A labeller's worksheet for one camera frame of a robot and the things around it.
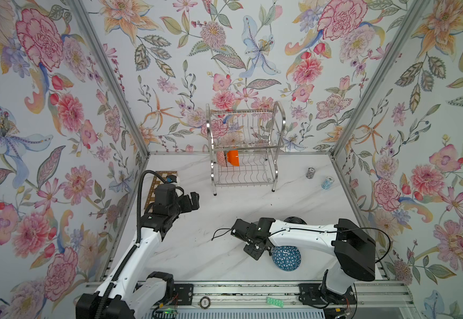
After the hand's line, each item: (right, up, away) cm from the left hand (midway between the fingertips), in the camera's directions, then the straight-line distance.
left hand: (193, 195), depth 82 cm
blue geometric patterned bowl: (+38, -26, 0) cm, 46 cm away
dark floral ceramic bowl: (+44, -12, +7) cm, 46 cm away
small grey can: (+58, +9, +26) cm, 64 cm away
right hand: (+25, -21, +2) cm, 33 cm away
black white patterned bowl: (+10, +16, +20) cm, 28 cm away
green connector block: (+31, -37, -10) cm, 50 cm away
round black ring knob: (+6, -38, -9) cm, 40 cm away
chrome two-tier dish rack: (+23, +26, +39) cm, 53 cm away
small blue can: (+65, +4, +20) cm, 68 cm away
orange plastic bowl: (+16, +16, +23) cm, 32 cm away
